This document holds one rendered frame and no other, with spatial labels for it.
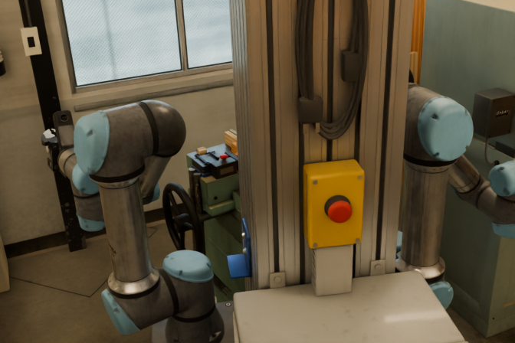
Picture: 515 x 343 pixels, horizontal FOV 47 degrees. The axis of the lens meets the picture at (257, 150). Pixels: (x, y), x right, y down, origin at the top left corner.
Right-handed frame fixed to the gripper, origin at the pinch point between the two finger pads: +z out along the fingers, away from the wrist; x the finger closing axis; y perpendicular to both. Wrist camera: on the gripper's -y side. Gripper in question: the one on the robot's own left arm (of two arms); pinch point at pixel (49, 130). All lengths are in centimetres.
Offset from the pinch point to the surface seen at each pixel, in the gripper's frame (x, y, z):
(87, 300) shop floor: 36, 119, 82
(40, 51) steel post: 31, 3, 124
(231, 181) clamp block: 57, 23, -10
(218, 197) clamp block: 52, 28, -10
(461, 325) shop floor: 166, 103, -39
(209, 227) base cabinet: 61, 51, 10
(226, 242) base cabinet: 61, 51, -3
